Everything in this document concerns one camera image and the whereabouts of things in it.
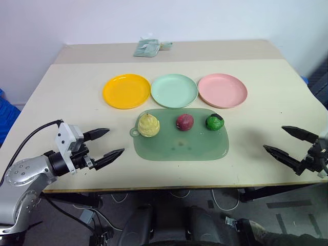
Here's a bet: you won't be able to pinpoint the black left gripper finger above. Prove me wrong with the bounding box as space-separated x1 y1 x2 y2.
94 148 126 171
82 128 111 142

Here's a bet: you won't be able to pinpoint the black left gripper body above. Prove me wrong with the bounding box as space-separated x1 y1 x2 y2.
71 143 96 171

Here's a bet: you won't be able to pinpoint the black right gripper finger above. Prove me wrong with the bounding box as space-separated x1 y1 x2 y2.
262 144 304 170
281 126 319 144

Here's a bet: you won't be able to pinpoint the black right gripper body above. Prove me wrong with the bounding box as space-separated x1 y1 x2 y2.
295 142 327 177

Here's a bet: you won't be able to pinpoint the yellow plate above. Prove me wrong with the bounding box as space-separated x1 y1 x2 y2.
102 73 151 110

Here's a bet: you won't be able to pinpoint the green avocado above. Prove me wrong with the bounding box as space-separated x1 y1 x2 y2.
205 113 225 131

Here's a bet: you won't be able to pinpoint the dark red fruit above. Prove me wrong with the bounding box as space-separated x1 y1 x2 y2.
175 113 194 132

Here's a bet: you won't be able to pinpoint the pink plate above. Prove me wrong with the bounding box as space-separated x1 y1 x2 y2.
197 73 248 109

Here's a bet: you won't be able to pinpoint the mint green plate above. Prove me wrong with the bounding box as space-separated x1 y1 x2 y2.
151 73 199 109

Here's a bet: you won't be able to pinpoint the yellow pear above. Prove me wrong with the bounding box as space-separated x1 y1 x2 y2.
137 113 161 138

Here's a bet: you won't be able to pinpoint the dark office chair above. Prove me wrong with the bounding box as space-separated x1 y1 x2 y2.
307 58 328 110

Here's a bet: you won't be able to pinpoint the grey power adapter box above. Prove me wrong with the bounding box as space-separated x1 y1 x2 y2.
78 209 94 226

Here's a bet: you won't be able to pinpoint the green translucent cutting mat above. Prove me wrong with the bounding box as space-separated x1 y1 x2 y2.
130 108 230 162

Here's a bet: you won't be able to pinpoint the blue ribbed object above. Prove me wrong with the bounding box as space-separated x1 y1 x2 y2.
0 88 21 148

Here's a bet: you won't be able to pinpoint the dark rounded robot legs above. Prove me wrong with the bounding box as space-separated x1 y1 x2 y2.
120 203 233 246

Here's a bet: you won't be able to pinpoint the folded pale green cloth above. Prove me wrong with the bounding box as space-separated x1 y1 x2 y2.
133 36 173 58

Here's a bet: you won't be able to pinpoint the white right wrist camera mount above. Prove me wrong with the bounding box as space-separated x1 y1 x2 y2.
317 129 328 178

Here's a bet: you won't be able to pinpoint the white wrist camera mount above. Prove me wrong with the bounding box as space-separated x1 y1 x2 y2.
317 129 328 178
55 123 85 175

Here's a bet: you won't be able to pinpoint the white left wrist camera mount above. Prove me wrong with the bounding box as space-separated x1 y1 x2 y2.
55 123 85 175

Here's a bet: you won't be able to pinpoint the black table frame bar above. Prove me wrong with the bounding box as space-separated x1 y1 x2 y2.
239 183 328 203

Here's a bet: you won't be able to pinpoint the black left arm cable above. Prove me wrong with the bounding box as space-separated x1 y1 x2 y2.
0 119 64 188

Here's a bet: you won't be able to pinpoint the white cable under table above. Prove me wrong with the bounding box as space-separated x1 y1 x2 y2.
210 189 240 211

